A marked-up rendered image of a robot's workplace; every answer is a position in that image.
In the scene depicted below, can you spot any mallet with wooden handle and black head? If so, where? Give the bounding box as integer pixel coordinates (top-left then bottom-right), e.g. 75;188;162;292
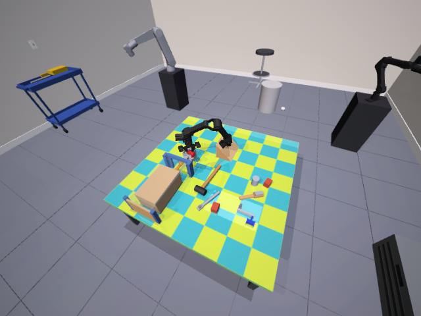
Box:
194;164;221;196

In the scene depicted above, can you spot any red box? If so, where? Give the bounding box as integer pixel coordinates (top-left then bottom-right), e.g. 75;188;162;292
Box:
263;178;272;188
210;201;220;214

